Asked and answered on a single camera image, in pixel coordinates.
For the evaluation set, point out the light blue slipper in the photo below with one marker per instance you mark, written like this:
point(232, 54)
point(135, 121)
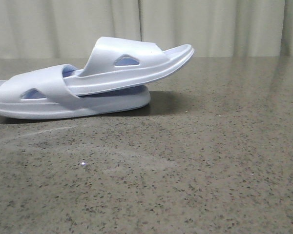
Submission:
point(43, 94)
point(116, 64)

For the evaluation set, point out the beige curtain backdrop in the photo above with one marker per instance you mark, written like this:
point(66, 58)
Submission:
point(215, 28)

